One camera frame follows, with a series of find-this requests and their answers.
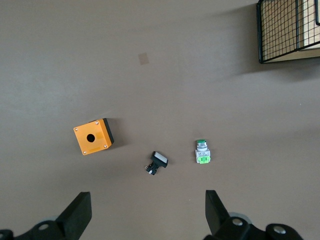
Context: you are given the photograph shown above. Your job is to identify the light blue round plate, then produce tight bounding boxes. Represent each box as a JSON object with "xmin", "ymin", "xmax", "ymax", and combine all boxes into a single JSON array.
[{"xmin": 314, "ymin": 0, "xmax": 320, "ymax": 26}]

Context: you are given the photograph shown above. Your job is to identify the green push button switch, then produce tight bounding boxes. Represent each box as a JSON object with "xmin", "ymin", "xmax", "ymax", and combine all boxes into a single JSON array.
[{"xmin": 194, "ymin": 139, "xmax": 211, "ymax": 165}]

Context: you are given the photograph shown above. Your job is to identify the wooden tray with mesh sides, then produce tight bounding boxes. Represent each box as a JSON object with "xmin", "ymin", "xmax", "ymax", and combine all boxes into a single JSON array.
[{"xmin": 256, "ymin": 0, "xmax": 320, "ymax": 65}]

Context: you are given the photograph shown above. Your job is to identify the brown tape patch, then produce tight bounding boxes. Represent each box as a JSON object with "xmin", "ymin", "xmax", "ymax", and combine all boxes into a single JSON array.
[{"xmin": 138, "ymin": 52, "xmax": 150, "ymax": 66}]

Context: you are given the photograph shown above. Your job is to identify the orange button enclosure box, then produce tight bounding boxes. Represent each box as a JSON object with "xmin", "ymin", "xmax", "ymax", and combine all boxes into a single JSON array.
[{"xmin": 73, "ymin": 118, "xmax": 115, "ymax": 157}]

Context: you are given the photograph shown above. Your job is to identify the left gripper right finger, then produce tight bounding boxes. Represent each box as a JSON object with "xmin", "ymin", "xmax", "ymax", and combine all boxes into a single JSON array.
[{"xmin": 203, "ymin": 189, "xmax": 253, "ymax": 240}]

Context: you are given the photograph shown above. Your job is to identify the black rectangular white-faced button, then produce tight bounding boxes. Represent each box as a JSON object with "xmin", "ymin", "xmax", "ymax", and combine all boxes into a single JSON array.
[{"xmin": 144, "ymin": 150, "xmax": 169, "ymax": 177}]

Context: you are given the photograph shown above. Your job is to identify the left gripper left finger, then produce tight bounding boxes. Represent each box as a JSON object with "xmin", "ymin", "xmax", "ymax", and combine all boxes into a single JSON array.
[{"xmin": 23, "ymin": 191, "xmax": 93, "ymax": 240}]

